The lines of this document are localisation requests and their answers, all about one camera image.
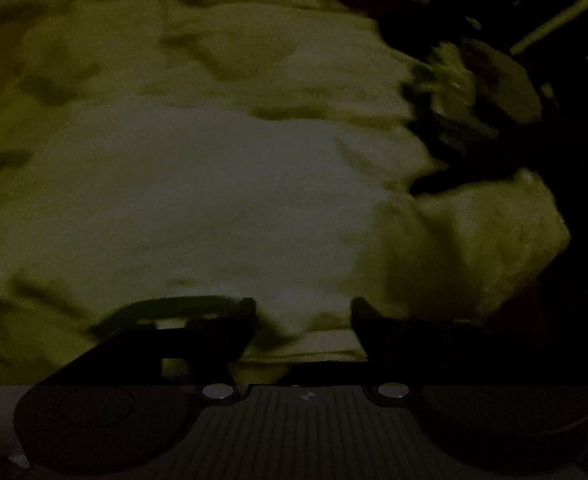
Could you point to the pale folded cloth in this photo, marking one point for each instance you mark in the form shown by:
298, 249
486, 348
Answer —
449, 70

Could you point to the dark cloth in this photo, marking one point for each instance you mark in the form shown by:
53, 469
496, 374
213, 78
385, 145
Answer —
504, 95

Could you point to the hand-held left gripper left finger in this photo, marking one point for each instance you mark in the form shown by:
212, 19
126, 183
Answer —
239, 317

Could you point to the leaf print bed sheet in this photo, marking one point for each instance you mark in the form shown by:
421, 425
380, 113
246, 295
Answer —
148, 40

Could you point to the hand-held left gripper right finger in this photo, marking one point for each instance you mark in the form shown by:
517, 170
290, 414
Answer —
366, 320

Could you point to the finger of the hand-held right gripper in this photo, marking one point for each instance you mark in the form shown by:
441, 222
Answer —
454, 180

